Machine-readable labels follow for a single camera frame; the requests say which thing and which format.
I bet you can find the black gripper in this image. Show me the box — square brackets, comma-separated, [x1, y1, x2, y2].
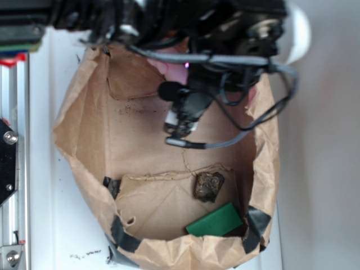
[157, 67, 223, 140]

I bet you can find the dark brown rock lump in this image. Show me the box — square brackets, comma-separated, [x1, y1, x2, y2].
[193, 172, 225, 203]

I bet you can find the brown paper bag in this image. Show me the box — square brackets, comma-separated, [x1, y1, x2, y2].
[53, 46, 280, 269]

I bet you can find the green rectangular block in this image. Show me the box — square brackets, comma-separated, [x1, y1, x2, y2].
[186, 202, 244, 237]

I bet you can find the green circuit board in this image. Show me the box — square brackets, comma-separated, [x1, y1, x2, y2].
[1, 41, 42, 54]

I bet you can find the black octagonal mounting plate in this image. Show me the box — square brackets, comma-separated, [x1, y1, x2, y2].
[1, 118, 19, 206]

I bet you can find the grey flat cable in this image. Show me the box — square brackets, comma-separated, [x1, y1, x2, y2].
[126, 44, 299, 150]

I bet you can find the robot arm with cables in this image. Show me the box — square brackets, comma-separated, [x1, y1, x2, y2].
[0, 0, 290, 57]

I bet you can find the aluminium extrusion rail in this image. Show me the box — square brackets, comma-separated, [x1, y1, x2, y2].
[1, 58, 30, 269]

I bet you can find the metal corner bracket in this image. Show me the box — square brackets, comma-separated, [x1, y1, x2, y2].
[1, 245, 26, 270]

